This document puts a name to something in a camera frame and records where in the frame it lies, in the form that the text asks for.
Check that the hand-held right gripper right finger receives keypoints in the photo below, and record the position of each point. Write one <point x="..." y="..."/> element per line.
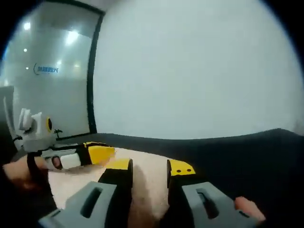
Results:
<point x="213" y="204"/>

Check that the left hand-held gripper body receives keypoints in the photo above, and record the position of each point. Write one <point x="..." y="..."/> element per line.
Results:
<point x="38" y="133"/>

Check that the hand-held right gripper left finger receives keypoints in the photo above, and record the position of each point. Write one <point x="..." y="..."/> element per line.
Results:
<point x="99" y="204"/>

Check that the pale pink fluffy towel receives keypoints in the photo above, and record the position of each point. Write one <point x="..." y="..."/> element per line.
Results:
<point x="147" y="187"/>

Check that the person's right hand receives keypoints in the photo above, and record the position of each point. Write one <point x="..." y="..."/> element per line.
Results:
<point x="249" y="209"/>

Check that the person's left hand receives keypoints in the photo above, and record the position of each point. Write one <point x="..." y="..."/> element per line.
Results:
<point x="16" y="171"/>

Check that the small black object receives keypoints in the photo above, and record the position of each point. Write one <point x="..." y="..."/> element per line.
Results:
<point x="58" y="133"/>

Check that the grey monitor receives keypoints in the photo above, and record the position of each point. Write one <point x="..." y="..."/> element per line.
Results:
<point x="6" y="104"/>

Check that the blue logo sticker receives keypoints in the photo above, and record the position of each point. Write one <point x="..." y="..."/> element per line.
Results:
<point x="46" y="69"/>

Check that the frosted glass partition black frame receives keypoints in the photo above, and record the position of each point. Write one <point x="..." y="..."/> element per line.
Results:
<point x="54" y="47"/>

